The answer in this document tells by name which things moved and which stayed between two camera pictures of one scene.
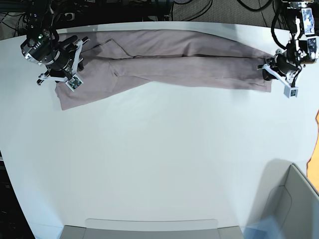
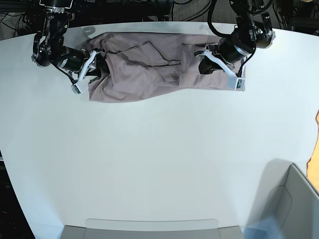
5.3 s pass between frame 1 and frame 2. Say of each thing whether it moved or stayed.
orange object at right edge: stayed
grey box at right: stayed
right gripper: moved
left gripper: moved
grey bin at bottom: stayed
